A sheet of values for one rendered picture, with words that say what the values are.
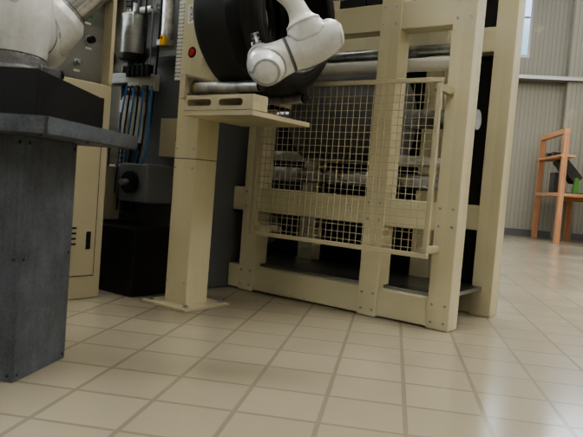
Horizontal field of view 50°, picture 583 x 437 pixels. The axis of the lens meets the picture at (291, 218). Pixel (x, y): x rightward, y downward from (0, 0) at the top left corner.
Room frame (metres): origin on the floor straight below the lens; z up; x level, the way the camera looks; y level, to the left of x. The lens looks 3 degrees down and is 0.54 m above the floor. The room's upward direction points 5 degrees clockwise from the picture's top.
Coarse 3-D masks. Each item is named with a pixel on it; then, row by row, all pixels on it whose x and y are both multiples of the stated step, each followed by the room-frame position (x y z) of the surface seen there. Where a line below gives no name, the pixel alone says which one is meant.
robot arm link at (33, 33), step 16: (0, 0) 1.61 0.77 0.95; (16, 0) 1.62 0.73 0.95; (32, 0) 1.63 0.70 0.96; (48, 0) 1.68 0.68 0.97; (0, 16) 1.61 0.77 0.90; (16, 16) 1.61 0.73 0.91; (32, 16) 1.63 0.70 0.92; (48, 16) 1.67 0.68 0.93; (0, 32) 1.60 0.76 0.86; (16, 32) 1.61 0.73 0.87; (32, 32) 1.63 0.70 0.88; (48, 32) 1.68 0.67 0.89; (0, 48) 1.60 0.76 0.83; (16, 48) 1.61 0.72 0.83; (32, 48) 1.63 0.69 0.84; (48, 48) 1.69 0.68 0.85
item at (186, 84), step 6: (180, 78) 2.52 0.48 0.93; (186, 78) 2.51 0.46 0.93; (192, 78) 2.54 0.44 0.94; (198, 78) 2.56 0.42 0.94; (204, 78) 2.59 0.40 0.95; (180, 84) 2.52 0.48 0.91; (186, 84) 2.51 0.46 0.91; (192, 84) 2.53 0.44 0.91; (180, 90) 2.52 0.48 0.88; (186, 90) 2.51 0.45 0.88; (192, 90) 2.54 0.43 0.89; (180, 96) 2.52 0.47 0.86; (186, 96) 2.52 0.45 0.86
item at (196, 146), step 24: (192, 0) 2.66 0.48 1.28; (192, 24) 2.66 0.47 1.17; (192, 48) 2.65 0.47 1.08; (192, 72) 2.65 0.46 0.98; (192, 120) 2.63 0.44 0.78; (192, 144) 2.63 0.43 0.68; (216, 144) 2.71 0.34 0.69; (192, 168) 2.62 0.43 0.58; (192, 192) 2.62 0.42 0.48; (192, 216) 2.62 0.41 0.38; (192, 240) 2.62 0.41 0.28; (168, 264) 2.68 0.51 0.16; (192, 264) 2.63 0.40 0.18; (168, 288) 2.68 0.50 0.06; (192, 288) 2.64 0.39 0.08
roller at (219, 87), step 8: (248, 80) 2.38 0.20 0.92; (192, 88) 2.53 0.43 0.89; (200, 88) 2.51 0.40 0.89; (208, 88) 2.48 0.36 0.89; (216, 88) 2.46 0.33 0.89; (224, 88) 2.43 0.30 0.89; (232, 88) 2.41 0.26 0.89; (240, 88) 2.39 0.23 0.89; (248, 88) 2.36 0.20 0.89; (256, 88) 2.34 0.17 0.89; (264, 88) 2.36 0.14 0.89
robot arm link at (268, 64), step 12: (264, 48) 1.79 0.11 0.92; (276, 48) 1.79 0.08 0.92; (288, 48) 1.79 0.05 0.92; (252, 60) 1.77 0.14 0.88; (264, 60) 1.75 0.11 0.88; (276, 60) 1.75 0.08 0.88; (288, 60) 1.79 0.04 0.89; (252, 72) 1.77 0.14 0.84; (264, 72) 1.75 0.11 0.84; (276, 72) 1.76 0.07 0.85; (288, 72) 1.81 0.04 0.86; (264, 84) 1.77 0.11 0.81
